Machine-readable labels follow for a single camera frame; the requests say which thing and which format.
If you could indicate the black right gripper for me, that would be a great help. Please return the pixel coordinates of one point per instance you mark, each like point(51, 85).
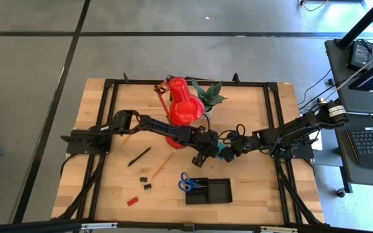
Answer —
point(241, 142)

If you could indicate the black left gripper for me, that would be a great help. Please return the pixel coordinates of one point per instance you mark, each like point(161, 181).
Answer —
point(207, 142)

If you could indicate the blue sticky note pad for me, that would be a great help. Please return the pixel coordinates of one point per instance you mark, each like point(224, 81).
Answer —
point(220, 152)

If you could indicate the black mesh desk organizer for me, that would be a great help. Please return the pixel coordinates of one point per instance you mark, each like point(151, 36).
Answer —
point(220, 191)

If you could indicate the orange pencil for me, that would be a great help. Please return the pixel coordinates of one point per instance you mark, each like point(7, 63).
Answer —
point(164, 164)
point(126, 140)

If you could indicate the red eraser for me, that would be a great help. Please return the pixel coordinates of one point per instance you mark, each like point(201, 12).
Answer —
point(132, 201)

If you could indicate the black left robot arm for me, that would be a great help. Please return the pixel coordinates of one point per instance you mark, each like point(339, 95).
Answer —
point(160, 127)

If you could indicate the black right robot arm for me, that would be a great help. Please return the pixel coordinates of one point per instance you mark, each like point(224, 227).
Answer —
point(303, 124)

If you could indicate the red desk lamp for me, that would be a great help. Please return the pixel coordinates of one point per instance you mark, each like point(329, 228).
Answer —
point(186, 106)

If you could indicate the snake plant in white pot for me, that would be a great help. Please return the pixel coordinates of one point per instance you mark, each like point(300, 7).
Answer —
point(207, 97)

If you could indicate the black pen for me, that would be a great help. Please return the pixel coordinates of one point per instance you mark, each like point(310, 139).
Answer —
point(139, 156)

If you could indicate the white paper sheet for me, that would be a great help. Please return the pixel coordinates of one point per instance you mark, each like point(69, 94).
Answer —
point(317, 142)

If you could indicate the black desk caster wheel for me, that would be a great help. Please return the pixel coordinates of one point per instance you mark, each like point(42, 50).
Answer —
point(341, 193)

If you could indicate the dark grey side desk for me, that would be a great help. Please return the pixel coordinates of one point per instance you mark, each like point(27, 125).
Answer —
point(342, 97)

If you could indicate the black laptop keyboard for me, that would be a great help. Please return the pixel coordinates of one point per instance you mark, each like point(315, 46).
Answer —
point(372, 145)

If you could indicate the black power supply box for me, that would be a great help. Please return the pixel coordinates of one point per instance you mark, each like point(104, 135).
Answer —
point(360, 55)

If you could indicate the black overhead rig beam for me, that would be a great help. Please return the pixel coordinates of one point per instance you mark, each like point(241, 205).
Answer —
point(28, 226)

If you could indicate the black diagonal pole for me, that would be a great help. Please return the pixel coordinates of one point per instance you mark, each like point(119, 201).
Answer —
point(364, 22)

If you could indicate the black aluminium table frame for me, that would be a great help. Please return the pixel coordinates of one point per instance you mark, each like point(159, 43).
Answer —
point(141, 82)

